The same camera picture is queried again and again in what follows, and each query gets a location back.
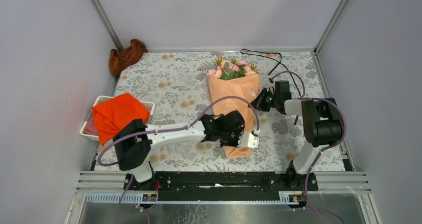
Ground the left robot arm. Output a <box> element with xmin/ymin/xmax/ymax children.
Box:
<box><xmin>112</xmin><ymin>111</ymin><xmax>245</xmax><ymax>190</ymax></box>

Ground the black mounting base rail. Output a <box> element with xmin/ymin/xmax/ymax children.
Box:
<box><xmin>123</xmin><ymin>171</ymin><xmax>318</xmax><ymax>201</ymax></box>

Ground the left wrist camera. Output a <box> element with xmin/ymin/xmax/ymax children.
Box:
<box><xmin>237</xmin><ymin>129</ymin><xmax>260</xmax><ymax>149</ymax></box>

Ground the orange cloth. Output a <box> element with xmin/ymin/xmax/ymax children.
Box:
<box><xmin>92</xmin><ymin>93</ymin><xmax>150</xmax><ymax>146</ymax></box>

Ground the floral patterned table mat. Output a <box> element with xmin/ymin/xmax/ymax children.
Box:
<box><xmin>94</xmin><ymin>51</ymin><xmax>347</xmax><ymax>173</ymax></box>

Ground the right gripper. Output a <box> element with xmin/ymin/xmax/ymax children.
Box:
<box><xmin>248</xmin><ymin>88</ymin><xmax>279</xmax><ymax>112</ymax></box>

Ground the brown cloth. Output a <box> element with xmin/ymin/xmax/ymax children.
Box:
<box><xmin>108</xmin><ymin>39</ymin><xmax>148</xmax><ymax>77</ymax></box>

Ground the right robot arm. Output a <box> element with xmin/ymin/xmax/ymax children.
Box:
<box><xmin>251</xmin><ymin>80</ymin><xmax>346</xmax><ymax>190</ymax></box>

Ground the pink fake flower bunch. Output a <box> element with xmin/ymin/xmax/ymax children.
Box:
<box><xmin>229</xmin><ymin>59</ymin><xmax>258</xmax><ymax>79</ymax></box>

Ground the peach wrapping paper sheet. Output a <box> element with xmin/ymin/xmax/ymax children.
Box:
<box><xmin>207</xmin><ymin>72</ymin><xmax>261</xmax><ymax>159</ymax></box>

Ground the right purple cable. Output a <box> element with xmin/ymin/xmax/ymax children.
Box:
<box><xmin>269</xmin><ymin>71</ymin><xmax>348</xmax><ymax>224</ymax></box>

